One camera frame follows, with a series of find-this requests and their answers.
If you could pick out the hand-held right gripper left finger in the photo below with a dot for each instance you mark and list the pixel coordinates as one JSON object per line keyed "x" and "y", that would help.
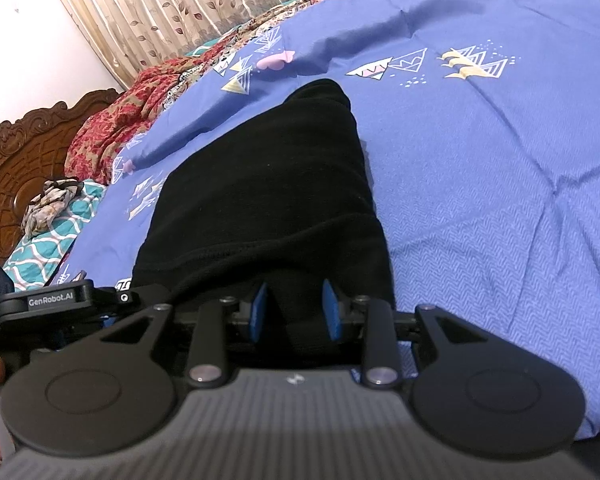
{"x": 260, "y": 312}

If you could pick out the red patterned blanket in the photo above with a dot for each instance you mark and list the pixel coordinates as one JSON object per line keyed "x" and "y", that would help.
{"x": 115, "y": 125}

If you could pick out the beige leaf-print curtain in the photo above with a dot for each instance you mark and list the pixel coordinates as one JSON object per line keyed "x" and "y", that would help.
{"x": 180, "y": 5}

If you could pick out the carved wooden headboard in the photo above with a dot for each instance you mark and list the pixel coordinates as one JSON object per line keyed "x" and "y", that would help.
{"x": 25, "y": 155}

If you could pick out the black pants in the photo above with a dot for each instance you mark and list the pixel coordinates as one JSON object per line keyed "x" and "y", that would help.
{"x": 270, "y": 185}

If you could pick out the blue printed bedsheet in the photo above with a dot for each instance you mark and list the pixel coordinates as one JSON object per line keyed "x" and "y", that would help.
{"x": 480, "y": 170}

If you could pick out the teal patterned pillow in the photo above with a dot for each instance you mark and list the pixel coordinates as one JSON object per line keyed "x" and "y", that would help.
{"x": 50, "y": 240}

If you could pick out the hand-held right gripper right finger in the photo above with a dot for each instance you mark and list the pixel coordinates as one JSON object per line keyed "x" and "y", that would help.
{"x": 332, "y": 310}

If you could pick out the floral crumpled scarf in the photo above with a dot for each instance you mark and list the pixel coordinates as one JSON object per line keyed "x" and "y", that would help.
{"x": 50, "y": 205}

